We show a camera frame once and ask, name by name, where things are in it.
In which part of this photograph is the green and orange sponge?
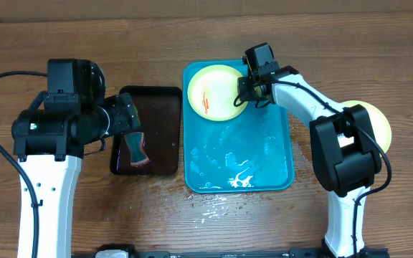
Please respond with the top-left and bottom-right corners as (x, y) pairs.
(124, 132), (150, 167)

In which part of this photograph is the green plate top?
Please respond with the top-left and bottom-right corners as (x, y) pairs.
(187, 64), (247, 121)

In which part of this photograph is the green plate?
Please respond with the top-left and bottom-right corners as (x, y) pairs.
(343, 100), (392, 153)
(187, 64), (247, 121)

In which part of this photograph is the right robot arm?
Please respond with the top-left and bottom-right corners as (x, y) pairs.
(234, 66), (388, 257)

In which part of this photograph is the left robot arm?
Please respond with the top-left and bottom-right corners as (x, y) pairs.
(11, 59), (140, 257)

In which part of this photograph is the black rectangular tray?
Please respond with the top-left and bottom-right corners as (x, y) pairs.
(110, 86), (182, 176)

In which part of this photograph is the teal plastic tray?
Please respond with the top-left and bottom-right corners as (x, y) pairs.
(182, 58), (295, 194)

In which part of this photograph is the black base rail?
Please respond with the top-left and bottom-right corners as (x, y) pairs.
(70, 243), (390, 258)

